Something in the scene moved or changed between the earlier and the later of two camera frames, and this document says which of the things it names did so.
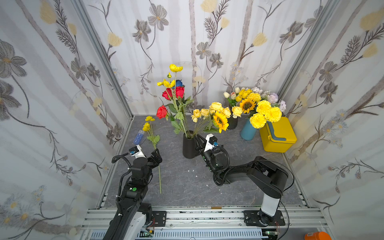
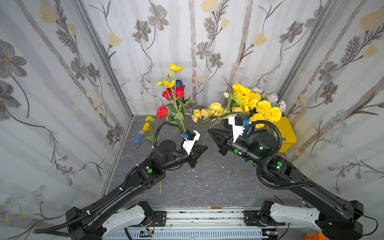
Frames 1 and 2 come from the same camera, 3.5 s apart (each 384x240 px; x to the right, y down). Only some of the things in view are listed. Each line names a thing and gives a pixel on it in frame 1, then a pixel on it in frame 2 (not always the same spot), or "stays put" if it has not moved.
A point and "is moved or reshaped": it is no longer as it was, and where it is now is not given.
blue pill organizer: x=138 y=137 stays put
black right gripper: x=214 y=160 → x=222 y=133
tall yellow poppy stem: x=174 y=68 stays put
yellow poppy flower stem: x=154 y=138 stays put
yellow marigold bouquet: x=265 y=112 stays put
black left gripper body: x=148 y=166 → x=191 y=158
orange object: x=317 y=235 stays put
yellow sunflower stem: x=220 y=123 is moved or reshaped
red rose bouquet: x=174 y=112 stays put
